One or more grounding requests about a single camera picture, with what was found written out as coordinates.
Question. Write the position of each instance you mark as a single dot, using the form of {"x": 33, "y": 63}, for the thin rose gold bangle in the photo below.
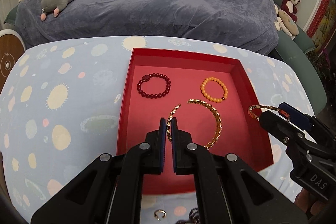
{"x": 283, "y": 113}

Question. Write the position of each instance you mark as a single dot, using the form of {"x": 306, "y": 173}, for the gold chain bangle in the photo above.
{"x": 208, "y": 106}

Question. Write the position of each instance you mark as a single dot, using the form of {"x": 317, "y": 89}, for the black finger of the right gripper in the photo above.
{"x": 279, "y": 128}
{"x": 291, "y": 112}

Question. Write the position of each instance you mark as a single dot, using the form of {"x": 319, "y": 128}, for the gold hoop earring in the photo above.
{"x": 160, "y": 214}

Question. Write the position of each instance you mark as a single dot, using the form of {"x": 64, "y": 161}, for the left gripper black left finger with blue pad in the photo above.
{"x": 155, "y": 158}

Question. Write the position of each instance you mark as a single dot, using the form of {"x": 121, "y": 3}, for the person's right hand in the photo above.
{"x": 308, "y": 203}

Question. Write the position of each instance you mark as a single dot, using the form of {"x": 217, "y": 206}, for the teal green sofa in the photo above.
{"x": 299, "y": 56}

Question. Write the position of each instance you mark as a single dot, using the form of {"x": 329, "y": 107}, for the red jewelry tray box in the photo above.
{"x": 241, "y": 134}

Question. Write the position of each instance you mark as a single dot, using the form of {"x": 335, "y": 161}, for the round wooden side table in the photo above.
{"x": 11, "y": 49}

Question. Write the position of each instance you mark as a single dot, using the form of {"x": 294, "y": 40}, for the beige grey plush toy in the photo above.
{"x": 285, "y": 23}

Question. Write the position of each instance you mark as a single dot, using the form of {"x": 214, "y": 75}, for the dark blue velvet blanket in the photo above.
{"x": 246, "y": 24}

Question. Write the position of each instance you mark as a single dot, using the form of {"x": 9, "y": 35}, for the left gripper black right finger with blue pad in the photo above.
{"x": 182, "y": 164}

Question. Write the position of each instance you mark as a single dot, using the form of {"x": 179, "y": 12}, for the red white plush toy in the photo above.
{"x": 289, "y": 6}

